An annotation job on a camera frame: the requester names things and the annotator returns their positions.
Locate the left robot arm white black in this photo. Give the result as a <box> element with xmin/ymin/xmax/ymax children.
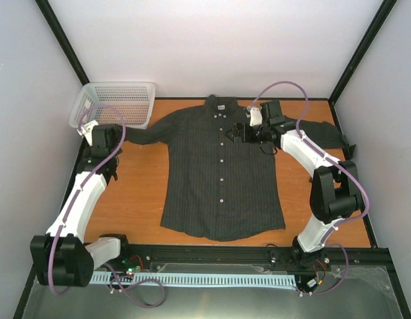
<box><xmin>30</xmin><ymin>121</ymin><xmax>131</xmax><ymax>295</ymax></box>

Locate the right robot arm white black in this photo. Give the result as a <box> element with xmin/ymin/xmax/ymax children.
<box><xmin>226</xmin><ymin>100</ymin><xmax>370</xmax><ymax>270</ymax></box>

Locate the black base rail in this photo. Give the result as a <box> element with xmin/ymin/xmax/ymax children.
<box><xmin>123</xmin><ymin>245</ymin><xmax>394</xmax><ymax>272</ymax></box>

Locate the dark grey pinstriped shirt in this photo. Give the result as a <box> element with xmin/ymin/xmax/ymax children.
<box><xmin>124</xmin><ymin>94</ymin><xmax>358</xmax><ymax>242</ymax></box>

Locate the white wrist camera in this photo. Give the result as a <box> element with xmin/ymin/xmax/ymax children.
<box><xmin>246</xmin><ymin>106</ymin><xmax>263</xmax><ymax>127</ymax></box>
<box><xmin>77</xmin><ymin>120</ymin><xmax>98</xmax><ymax>146</ymax></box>

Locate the light blue slotted cable duct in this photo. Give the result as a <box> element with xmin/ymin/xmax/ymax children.
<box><xmin>91</xmin><ymin>269</ymin><xmax>297</xmax><ymax>289</ymax></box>

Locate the black left frame post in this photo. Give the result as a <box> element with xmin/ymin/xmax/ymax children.
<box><xmin>35</xmin><ymin>0</ymin><xmax>90</xmax><ymax>85</ymax></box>

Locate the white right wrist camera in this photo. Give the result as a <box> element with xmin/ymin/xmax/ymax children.
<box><xmin>246</xmin><ymin>106</ymin><xmax>263</xmax><ymax>127</ymax></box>

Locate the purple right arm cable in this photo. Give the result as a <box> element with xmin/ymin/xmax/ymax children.
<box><xmin>255</xmin><ymin>80</ymin><xmax>372</xmax><ymax>296</ymax></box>

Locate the white perforated plastic basket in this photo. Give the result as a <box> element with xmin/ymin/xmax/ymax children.
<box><xmin>68</xmin><ymin>82</ymin><xmax>156</xmax><ymax>129</ymax></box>

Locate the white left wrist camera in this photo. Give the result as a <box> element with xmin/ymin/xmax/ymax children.
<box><xmin>77</xmin><ymin>120</ymin><xmax>98</xmax><ymax>146</ymax></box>

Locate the black frame post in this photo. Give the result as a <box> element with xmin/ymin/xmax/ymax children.
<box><xmin>328</xmin><ymin>0</ymin><xmax>397</xmax><ymax>106</ymax></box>
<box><xmin>35</xmin><ymin>0</ymin><xmax>90</xmax><ymax>85</ymax></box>

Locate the black right frame post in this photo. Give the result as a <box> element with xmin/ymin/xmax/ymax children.
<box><xmin>328</xmin><ymin>0</ymin><xmax>397</xmax><ymax>106</ymax></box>

